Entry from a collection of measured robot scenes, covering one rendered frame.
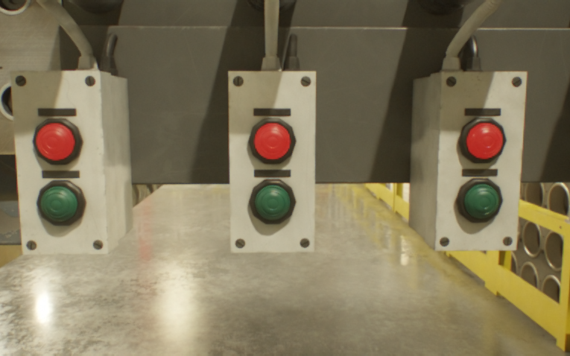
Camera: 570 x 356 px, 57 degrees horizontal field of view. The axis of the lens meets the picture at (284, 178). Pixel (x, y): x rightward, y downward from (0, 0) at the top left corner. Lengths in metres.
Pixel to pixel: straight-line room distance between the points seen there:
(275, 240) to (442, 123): 0.17
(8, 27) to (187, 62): 0.19
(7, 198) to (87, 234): 0.21
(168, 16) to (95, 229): 0.23
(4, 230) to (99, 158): 0.24
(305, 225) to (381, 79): 0.17
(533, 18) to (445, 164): 0.22
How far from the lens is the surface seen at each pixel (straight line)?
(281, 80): 0.43
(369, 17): 0.57
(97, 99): 0.45
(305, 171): 0.44
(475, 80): 0.46
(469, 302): 2.18
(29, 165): 0.47
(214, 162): 0.53
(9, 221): 0.67
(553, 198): 3.64
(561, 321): 1.89
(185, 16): 0.56
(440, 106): 0.45
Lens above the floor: 0.74
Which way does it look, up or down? 8 degrees down
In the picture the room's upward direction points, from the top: straight up
